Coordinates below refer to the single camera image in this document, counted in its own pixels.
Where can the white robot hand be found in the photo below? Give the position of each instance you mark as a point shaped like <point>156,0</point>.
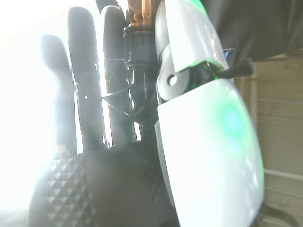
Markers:
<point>208,142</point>

